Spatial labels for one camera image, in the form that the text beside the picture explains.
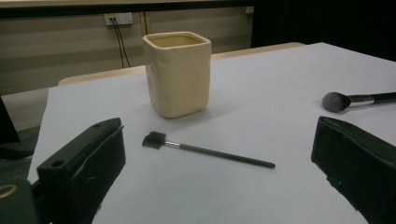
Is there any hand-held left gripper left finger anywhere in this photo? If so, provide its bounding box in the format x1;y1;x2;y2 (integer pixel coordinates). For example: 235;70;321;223
36;117;127;224

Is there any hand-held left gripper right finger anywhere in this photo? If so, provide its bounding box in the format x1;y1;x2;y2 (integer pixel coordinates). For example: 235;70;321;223
311;116;396;224

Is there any black powder brush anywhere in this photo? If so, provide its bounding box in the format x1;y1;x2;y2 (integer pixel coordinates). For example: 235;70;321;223
321;91;396;113

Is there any cream square cup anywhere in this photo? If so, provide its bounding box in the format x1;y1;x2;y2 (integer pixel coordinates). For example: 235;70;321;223
142;31;212;119

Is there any small black brow brush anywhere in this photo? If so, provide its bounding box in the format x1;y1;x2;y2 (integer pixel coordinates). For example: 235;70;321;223
141;131;276;170

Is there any black stand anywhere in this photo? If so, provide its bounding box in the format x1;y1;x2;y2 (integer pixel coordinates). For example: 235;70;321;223
0;96;35;161

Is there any white table sheet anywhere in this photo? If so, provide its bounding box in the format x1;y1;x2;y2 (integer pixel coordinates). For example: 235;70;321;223
27;42;396;224

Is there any black horizontal bar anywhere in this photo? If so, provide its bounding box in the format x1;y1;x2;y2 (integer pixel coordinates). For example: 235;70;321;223
0;2;255;19

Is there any black wall cable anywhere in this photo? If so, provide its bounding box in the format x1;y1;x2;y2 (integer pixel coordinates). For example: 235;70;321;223
113;18;131;68
109;18;125;69

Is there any white wall socket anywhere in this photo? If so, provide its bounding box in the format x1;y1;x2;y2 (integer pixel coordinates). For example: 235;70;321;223
104;12;134;26

